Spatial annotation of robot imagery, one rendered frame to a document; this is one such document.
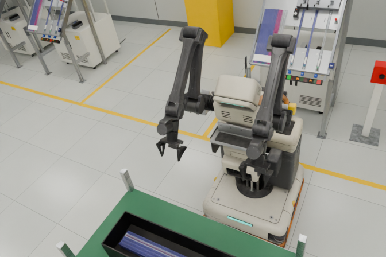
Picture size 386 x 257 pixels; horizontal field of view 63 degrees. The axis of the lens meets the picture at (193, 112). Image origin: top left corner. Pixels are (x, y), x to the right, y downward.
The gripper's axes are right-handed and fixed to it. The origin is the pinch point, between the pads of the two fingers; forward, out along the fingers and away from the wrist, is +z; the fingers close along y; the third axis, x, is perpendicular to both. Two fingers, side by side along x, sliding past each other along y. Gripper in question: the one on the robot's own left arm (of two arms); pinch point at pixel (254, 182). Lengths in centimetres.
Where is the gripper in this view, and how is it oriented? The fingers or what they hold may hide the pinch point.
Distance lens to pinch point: 144.0
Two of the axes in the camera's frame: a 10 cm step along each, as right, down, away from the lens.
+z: -0.8, 9.6, 2.7
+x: 4.7, -2.0, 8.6
